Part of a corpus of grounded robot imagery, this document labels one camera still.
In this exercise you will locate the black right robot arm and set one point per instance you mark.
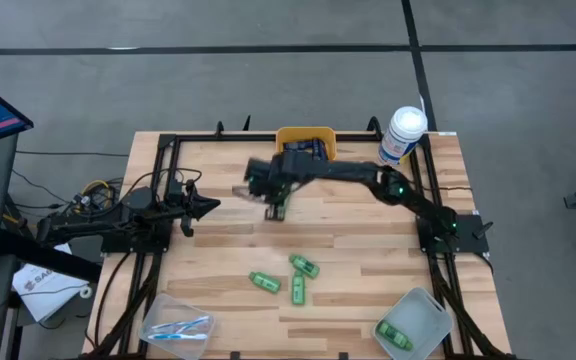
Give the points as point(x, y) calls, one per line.
point(348, 172)

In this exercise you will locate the blue white toothbrush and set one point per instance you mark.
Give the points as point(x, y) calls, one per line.
point(183, 325)
point(178, 336)

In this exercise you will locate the clear plastic container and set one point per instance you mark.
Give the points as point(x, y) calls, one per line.
point(160, 350)

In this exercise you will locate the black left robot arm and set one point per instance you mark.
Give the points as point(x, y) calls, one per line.
point(93, 225)

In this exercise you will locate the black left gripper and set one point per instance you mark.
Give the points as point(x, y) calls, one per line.
point(180, 205)

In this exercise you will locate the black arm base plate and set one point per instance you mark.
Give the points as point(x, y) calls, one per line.
point(118, 246)
point(468, 246)

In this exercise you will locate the grey plastic bin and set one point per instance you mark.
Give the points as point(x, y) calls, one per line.
point(423, 310)

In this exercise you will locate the black arched table clamp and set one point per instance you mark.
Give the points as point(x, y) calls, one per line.
point(374, 129)

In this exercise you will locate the black aluminium table frame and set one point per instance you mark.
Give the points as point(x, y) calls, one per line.
point(203, 138)

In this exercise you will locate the white wipes canister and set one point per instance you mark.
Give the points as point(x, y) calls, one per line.
point(405, 127)

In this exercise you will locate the yellow plastic bin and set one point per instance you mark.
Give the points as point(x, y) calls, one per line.
point(298, 134)

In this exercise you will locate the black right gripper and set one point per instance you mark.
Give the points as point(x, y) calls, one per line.
point(273, 175)

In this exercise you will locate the black metal bar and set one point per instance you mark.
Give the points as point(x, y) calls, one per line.
point(43, 257)

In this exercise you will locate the dark blue toiletry tube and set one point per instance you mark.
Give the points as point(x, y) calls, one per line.
point(295, 146)
point(318, 149)

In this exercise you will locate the white printed paper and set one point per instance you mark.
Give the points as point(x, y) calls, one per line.
point(43, 295)

